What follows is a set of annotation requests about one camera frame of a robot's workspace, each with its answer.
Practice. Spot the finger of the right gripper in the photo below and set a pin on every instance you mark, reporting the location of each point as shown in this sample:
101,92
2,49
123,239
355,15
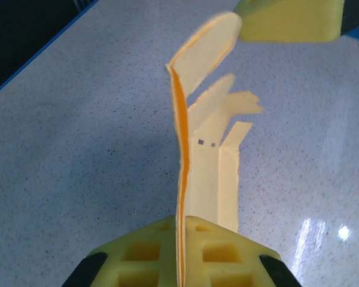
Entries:
287,24

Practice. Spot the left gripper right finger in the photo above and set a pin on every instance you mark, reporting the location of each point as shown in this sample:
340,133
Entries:
227,260

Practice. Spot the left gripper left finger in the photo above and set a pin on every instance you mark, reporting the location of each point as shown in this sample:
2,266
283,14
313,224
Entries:
137,257

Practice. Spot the yellow paper box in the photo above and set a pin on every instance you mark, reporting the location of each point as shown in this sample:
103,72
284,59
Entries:
203,179

